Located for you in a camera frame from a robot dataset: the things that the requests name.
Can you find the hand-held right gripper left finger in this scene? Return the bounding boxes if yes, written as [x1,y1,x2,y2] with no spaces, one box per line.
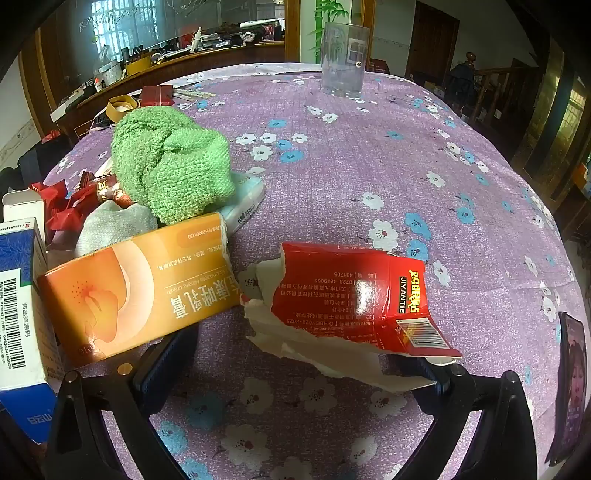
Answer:
[44,325,199,480]

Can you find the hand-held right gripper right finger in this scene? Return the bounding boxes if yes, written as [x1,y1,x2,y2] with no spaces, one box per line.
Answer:
[392,355,561,480]

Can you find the orange cardboard box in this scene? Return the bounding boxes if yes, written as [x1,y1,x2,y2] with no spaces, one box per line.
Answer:
[37,212,243,370]

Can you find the torn red cardboard box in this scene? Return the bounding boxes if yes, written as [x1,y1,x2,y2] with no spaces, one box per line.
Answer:
[242,241,464,393]

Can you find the red plastic bag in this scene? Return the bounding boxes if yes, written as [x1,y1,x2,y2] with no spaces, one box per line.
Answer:
[28,179,100,241]

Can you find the teal tissue pack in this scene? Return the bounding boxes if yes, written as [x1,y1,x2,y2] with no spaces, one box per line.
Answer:
[219,172,267,234]

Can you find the blue white cardboard box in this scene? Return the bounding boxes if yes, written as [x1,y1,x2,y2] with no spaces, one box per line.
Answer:
[0,217,65,446]

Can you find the grey sock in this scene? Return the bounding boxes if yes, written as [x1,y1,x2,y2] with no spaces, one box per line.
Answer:
[75,199,158,258]

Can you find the smartphone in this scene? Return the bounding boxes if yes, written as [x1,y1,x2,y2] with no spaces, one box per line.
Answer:
[545,311,589,472]

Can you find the purple floral tablecloth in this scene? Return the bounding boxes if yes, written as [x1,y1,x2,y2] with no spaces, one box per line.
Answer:
[44,62,578,480]

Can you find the green fluffy towel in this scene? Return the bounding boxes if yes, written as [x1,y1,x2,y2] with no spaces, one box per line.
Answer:
[111,105,237,227]

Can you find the white open cardboard box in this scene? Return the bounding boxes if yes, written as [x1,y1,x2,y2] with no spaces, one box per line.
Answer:
[1,187,47,250]

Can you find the yellow tape roll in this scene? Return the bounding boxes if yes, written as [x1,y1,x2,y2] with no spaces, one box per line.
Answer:
[106,95,140,125]

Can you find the red flat packet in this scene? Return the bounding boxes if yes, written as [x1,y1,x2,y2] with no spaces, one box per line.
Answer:
[140,85,175,108]

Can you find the white flat box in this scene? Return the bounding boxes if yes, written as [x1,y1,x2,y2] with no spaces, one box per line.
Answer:
[50,88,86,121]

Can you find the wooden stair railing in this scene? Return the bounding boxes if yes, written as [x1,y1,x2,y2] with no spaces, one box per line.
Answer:
[464,53,541,130]

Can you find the clear glass mug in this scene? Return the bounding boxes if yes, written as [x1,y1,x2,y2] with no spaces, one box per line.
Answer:
[320,21,371,99]

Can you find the wooden mirror cabinet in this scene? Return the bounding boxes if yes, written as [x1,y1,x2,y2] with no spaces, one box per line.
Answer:
[18,0,377,144]

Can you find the dark wooden door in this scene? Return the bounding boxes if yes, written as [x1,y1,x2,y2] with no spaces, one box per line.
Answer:
[409,0,461,77]

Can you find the green bamboo wall decal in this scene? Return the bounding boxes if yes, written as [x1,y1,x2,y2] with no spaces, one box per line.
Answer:
[308,0,347,63]

